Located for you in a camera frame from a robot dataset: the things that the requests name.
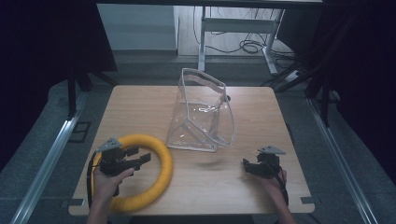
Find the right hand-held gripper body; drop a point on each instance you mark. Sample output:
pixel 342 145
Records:
pixel 267 165

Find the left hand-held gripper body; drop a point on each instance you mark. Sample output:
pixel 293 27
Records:
pixel 112 161

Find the person's right hand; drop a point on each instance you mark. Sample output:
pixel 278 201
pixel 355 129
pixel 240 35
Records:
pixel 274 186

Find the person's left hand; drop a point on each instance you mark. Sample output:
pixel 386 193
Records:
pixel 106 186

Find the clear plastic bag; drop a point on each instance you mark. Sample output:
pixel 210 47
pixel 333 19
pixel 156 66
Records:
pixel 199 124

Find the black metal stand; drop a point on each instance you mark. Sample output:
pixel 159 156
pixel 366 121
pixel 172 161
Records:
pixel 72 93

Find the white power strip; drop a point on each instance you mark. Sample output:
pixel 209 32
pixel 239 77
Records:
pixel 293 75

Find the black tripod stand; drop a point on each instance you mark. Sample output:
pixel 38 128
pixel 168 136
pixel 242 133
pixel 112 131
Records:
pixel 311 70

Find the black curtain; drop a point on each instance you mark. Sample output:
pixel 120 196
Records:
pixel 367 77
pixel 37 62

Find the black floor bracket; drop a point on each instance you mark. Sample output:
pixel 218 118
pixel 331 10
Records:
pixel 79 132

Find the aluminium floor rail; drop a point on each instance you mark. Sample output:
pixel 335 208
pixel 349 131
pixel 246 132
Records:
pixel 46 161
pixel 339 155

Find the white metal desk frame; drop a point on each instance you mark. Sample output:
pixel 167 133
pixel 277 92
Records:
pixel 239 25

